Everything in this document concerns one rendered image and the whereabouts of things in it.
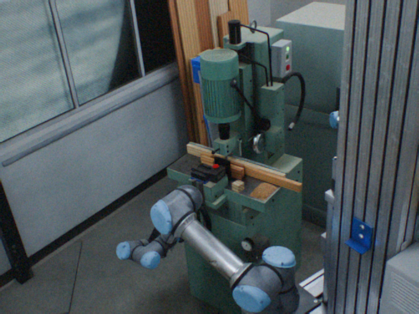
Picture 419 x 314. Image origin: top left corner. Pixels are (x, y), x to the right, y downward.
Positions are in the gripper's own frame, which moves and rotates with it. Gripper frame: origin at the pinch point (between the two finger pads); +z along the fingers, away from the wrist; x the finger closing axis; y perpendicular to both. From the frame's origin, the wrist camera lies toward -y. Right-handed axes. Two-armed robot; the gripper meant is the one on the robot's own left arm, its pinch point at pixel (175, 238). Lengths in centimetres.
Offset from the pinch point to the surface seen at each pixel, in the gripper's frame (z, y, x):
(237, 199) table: 13.8, -25.6, 21.8
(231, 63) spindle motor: -4, -87, 15
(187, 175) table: 10.8, -29.5, -8.7
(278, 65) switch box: 27, -92, 20
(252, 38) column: 16, -102, 10
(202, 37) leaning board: 116, -114, -106
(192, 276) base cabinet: 45, 34, -19
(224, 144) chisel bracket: 14, -49, 8
